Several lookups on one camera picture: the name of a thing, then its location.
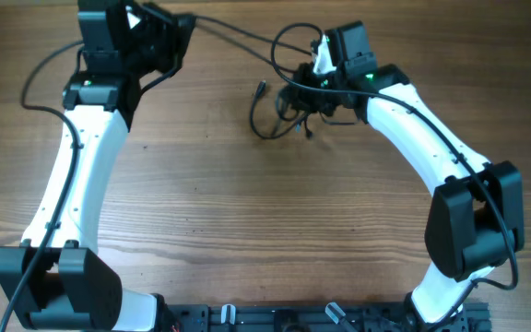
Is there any thin black USB cable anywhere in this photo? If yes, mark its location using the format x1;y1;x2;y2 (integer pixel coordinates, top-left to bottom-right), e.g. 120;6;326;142
248;80;315;140

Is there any thick black HDMI cable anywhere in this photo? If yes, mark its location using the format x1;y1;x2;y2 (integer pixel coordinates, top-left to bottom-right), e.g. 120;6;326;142
194;14;315;75

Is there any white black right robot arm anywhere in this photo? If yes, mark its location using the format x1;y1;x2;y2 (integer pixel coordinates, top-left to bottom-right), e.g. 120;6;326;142
286;21;525;331

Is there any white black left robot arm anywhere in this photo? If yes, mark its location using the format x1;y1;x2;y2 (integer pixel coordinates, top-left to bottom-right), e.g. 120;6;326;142
0;1;196;331

